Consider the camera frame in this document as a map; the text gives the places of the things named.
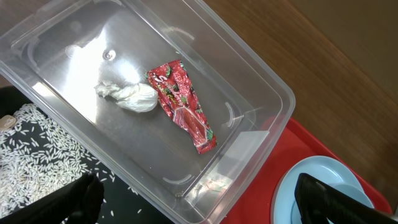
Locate light blue plate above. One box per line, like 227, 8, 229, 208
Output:
271, 156, 374, 224

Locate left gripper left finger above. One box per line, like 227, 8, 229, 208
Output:
1, 174, 104, 224

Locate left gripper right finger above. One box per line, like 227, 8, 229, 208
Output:
294, 173, 397, 224

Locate rice and food scraps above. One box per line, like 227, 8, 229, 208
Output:
1, 104, 139, 217

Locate black plastic tray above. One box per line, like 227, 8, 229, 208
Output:
1, 86, 169, 223

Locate clear plastic bin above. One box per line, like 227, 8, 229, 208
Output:
1, 1, 295, 223

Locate red plastic tray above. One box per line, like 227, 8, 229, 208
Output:
222, 118, 392, 223

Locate white napkin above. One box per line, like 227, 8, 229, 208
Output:
95, 81, 158, 113

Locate red snack wrapper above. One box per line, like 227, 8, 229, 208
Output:
145, 60, 217, 154

